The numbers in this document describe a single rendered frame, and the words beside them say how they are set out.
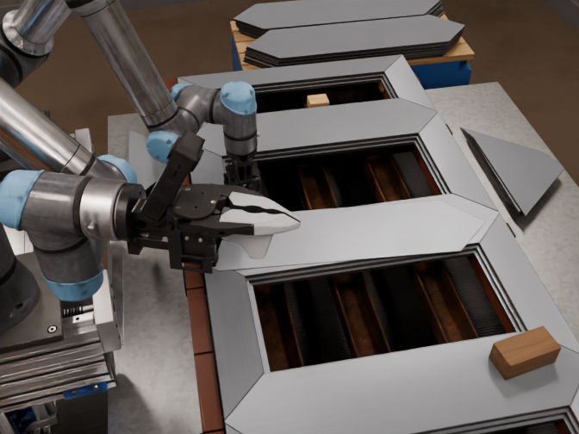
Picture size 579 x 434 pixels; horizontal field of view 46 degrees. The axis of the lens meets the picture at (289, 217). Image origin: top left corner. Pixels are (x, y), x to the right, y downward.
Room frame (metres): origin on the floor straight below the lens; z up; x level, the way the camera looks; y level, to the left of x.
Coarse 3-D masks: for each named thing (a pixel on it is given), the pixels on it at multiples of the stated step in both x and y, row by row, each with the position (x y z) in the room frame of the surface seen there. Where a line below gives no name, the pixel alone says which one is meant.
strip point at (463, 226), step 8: (448, 208) 1.26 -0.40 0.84; (456, 208) 1.26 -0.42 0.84; (448, 216) 1.23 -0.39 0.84; (456, 216) 1.23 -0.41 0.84; (464, 216) 1.23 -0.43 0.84; (472, 216) 1.23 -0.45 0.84; (456, 224) 1.20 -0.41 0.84; (464, 224) 1.20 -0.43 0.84; (472, 224) 1.20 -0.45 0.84; (480, 224) 1.20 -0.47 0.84; (456, 232) 1.17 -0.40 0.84; (464, 232) 1.17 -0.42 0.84; (472, 232) 1.17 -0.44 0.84; (456, 240) 1.15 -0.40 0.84; (464, 240) 1.15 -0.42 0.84
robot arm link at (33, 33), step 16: (32, 0) 1.34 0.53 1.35; (48, 0) 1.32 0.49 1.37; (64, 0) 1.32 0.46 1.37; (16, 16) 1.37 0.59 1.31; (32, 16) 1.34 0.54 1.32; (48, 16) 1.33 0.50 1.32; (64, 16) 1.35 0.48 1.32; (0, 32) 1.37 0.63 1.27; (16, 32) 1.35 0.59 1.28; (32, 32) 1.34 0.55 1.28; (48, 32) 1.35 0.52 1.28; (16, 48) 1.34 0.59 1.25; (32, 48) 1.35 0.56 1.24; (48, 48) 1.38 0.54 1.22; (32, 64) 1.36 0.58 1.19
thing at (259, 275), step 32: (224, 160) 1.47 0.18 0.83; (256, 160) 1.48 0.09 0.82; (448, 192) 1.33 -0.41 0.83; (416, 256) 1.11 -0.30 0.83; (448, 256) 1.12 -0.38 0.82; (480, 256) 1.11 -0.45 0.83; (256, 320) 0.92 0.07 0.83; (512, 320) 0.92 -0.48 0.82; (512, 416) 0.68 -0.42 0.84; (544, 416) 0.69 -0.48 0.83
